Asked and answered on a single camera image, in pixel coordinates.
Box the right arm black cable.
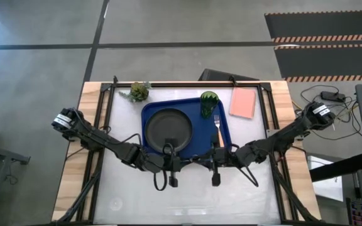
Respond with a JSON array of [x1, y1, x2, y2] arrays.
[[230, 143, 260, 188]]

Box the white box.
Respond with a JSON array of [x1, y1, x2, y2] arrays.
[[306, 155, 344, 202]]

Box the black table frame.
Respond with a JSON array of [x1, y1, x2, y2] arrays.
[[75, 75, 322, 224]]

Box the blue plastic tray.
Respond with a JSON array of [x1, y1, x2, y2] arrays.
[[141, 96, 233, 161]]

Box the fork with wooden handle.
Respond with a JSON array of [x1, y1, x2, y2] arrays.
[[213, 114, 225, 148]]

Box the black power adapter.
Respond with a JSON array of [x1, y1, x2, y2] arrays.
[[321, 90, 347, 103]]

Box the small potted succulent plant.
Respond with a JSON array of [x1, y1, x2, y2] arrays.
[[119, 81, 152, 103]]

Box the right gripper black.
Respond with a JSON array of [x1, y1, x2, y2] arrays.
[[198, 133, 237, 186]]

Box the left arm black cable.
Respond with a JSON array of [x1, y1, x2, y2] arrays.
[[153, 143, 168, 191]]

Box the salmon pink notebook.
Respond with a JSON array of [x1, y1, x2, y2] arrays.
[[229, 87, 257, 119]]

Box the black striped floor mat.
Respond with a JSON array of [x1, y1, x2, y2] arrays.
[[264, 10, 362, 43], [273, 43, 362, 83]]

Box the black object behind table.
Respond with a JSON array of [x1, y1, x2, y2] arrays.
[[198, 68, 260, 82]]

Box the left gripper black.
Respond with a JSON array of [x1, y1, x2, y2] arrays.
[[136, 137, 194, 188]]

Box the green ribbed cup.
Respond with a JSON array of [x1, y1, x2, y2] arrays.
[[199, 90, 220, 119]]

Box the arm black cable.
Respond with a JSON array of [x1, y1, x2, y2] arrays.
[[153, 143, 168, 191], [230, 143, 260, 188]]

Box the black floor cables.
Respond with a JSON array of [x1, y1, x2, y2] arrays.
[[292, 83, 362, 142]]

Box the dark grey round plate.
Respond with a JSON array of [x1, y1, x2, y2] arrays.
[[144, 108, 194, 154]]

